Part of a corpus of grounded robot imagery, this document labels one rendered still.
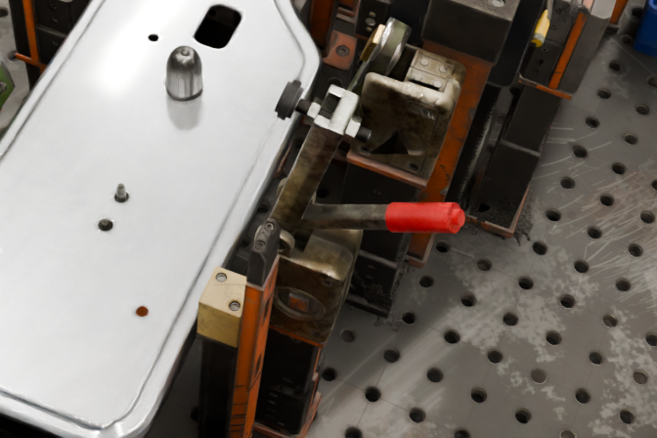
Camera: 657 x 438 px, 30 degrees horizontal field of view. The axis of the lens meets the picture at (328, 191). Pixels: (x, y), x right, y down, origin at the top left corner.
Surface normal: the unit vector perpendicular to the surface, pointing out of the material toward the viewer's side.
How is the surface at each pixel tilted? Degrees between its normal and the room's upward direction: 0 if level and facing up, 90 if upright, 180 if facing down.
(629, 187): 0
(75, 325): 0
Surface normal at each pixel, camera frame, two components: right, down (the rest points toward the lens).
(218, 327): -0.34, 0.77
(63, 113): 0.11, -0.54
